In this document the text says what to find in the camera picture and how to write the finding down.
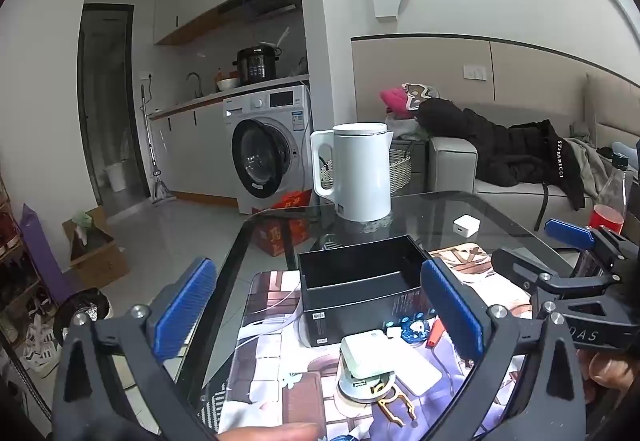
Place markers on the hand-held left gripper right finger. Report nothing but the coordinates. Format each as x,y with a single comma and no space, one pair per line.
452,313

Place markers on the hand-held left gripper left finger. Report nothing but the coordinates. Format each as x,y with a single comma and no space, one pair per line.
182,313

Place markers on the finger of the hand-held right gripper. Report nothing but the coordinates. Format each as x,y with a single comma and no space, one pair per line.
515,263
570,232

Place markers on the round blue tin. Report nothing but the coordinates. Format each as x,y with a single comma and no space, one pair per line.
414,330

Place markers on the small white adapter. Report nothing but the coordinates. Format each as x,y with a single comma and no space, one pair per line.
394,332

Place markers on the white power bank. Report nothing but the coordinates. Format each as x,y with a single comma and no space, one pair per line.
420,373

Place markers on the black cardboard box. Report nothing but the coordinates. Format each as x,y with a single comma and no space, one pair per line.
350,311

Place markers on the person's right hand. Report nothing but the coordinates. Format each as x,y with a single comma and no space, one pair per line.
610,368

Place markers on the person's left hand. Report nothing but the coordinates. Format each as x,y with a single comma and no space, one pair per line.
280,433

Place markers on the clear glass bottle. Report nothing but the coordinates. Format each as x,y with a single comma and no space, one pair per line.
612,191

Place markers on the white cube charger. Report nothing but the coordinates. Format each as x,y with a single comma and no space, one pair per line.
466,226

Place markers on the grey garment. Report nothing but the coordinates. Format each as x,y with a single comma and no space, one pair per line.
590,166

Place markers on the brown cardboard box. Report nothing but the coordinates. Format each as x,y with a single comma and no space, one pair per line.
100,266

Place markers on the printed desk mat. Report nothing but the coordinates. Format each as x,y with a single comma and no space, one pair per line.
270,356

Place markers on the white trash bin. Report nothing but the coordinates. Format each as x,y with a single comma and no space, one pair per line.
85,303

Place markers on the black jacket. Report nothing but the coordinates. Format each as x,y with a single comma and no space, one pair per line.
500,146

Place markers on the gold metal hook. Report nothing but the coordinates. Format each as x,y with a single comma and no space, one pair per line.
385,405

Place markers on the grey sofa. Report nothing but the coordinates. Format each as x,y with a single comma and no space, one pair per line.
450,161

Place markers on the red gift box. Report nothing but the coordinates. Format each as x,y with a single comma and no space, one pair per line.
280,233

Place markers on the white sneaker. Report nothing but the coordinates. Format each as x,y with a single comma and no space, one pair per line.
42,351

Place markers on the wicker basket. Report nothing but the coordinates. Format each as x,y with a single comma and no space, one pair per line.
400,168

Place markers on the white bucket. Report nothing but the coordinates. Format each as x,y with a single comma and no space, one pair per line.
116,178

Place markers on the purple rolled mat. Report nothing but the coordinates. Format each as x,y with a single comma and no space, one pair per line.
42,256

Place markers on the white kitchen base cabinet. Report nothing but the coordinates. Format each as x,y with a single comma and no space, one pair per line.
195,146

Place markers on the white electric kettle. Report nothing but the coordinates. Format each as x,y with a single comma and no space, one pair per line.
360,171

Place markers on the flat mop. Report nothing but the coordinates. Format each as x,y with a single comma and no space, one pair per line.
150,146

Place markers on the shoe rack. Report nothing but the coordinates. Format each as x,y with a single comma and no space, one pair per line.
12,251

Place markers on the patterned cloth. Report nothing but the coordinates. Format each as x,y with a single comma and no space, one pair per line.
420,93

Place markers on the pink cloth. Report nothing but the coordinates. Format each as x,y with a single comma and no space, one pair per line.
395,98

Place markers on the white washing machine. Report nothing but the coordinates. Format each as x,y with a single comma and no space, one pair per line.
280,121

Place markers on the dark glass door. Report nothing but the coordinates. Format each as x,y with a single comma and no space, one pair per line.
107,96

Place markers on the kitchen faucet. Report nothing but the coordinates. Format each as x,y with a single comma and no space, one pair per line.
195,80

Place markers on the white bowl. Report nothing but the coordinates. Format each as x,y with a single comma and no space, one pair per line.
228,84

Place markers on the black pressure cooker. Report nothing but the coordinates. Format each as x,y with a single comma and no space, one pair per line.
257,66

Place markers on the range hood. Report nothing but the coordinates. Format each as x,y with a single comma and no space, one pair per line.
270,6

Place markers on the white light switch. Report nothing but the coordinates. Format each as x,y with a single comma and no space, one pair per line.
475,72

